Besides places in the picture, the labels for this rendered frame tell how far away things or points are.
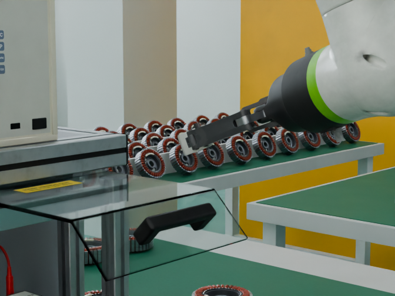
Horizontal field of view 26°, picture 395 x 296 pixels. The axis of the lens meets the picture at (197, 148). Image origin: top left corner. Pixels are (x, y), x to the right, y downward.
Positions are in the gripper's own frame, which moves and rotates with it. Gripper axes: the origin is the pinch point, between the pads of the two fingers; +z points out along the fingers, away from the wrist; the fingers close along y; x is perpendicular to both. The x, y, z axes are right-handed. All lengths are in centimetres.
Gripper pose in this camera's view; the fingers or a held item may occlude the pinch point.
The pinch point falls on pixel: (226, 130)
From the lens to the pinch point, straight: 120.2
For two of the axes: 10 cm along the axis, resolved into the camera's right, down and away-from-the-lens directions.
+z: -4.7, 1.8, 8.6
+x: -3.4, -9.4, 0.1
